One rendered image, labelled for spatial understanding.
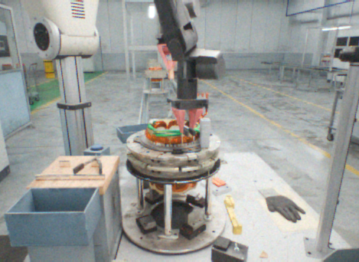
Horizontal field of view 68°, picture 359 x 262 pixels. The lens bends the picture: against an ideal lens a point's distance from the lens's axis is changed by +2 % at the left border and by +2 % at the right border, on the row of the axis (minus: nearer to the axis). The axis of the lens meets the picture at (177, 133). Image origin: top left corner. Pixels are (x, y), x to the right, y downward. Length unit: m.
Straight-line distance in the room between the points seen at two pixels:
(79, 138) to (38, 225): 0.60
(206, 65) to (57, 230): 0.51
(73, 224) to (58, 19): 0.72
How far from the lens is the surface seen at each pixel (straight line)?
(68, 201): 0.74
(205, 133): 0.82
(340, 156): 0.87
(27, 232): 0.68
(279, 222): 1.09
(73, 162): 0.86
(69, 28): 1.10
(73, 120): 1.17
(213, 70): 0.67
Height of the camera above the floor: 1.39
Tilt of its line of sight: 18 degrees down
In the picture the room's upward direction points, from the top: straight up
